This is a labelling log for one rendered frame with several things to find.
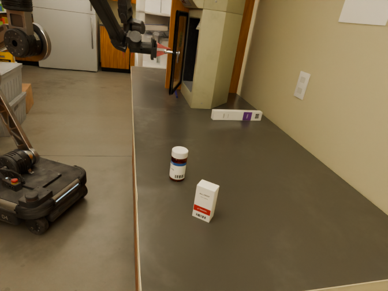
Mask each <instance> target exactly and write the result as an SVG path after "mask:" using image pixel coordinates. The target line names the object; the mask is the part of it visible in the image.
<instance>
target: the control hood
mask: <svg viewBox="0 0 388 291"><path fill-rule="evenodd" d="M180 1H181V0H180ZM188 1H189V2H190V4H191V6H184V7H186V8H198V9H202V8H203V5H204V0H188ZM181 3H182V2H181ZM182 4H183V3H182ZM183 5H184V4H183Z"/></svg>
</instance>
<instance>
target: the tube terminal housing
mask: <svg viewBox="0 0 388 291"><path fill-rule="evenodd" d="M245 1H246V0H204V5H203V8H202V9H198V8H189V18H197V19H200V27H199V36H198V41H197V49H198V51H197V60H196V64H195V69H194V74H193V83H192V92H190V91H189V89H188V88H187V87H186V85H185V84H184V83H183V78H182V83H181V93H182V94H183V96H184V98H185V100H186V101H187V102H188V104H189V106H190V108H193V109H213V108H215V107H217V106H220V105H222V104H224V103H226V102H227V97H228V94H229V88H230V82H231V78H232V72H233V66H234V60H235V56H236V50H237V45H238V39H239V34H240V29H241V23H242V19H243V12H244V7H245Z"/></svg>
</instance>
